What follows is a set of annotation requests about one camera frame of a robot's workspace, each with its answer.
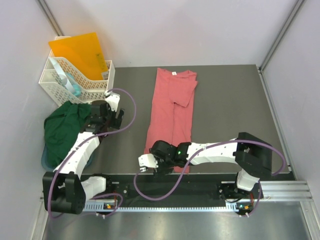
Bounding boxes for pink t shirt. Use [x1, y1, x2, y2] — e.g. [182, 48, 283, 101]
[144, 67, 199, 174]

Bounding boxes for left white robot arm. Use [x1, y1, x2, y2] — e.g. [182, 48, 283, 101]
[42, 95, 124, 215]

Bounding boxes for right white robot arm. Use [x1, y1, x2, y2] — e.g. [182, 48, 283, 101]
[138, 132, 272, 198]

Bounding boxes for green t shirt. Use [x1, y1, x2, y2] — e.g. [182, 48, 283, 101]
[43, 101, 92, 168]

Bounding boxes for teal plastic basin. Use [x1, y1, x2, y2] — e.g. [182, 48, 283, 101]
[41, 145, 94, 172]

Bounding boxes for light blue items in organizer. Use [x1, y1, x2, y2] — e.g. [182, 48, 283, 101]
[49, 57, 82, 97]

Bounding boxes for white perforated file organizer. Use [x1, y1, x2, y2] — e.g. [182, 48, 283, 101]
[38, 32, 116, 106]

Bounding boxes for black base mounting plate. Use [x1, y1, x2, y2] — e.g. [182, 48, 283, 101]
[84, 181, 266, 201]

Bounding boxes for orange plastic folder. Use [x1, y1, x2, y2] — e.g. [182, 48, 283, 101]
[48, 32, 109, 81]

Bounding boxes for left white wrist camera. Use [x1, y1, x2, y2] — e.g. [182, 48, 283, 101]
[104, 91, 120, 112]

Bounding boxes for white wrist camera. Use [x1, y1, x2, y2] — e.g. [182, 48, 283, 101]
[138, 153, 159, 173]
[104, 91, 120, 112]

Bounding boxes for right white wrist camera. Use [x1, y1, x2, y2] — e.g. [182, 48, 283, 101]
[138, 153, 159, 173]

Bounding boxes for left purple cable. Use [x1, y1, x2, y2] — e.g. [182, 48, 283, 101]
[47, 87, 138, 220]

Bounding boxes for purple cable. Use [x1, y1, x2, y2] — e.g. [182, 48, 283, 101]
[47, 87, 138, 220]
[133, 140, 287, 218]

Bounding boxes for white slotted cable duct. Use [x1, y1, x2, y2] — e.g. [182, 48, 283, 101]
[83, 200, 251, 214]

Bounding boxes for aluminium frame rail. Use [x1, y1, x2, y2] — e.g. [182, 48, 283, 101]
[52, 181, 312, 202]

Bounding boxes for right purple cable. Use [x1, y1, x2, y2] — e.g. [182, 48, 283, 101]
[133, 140, 287, 218]

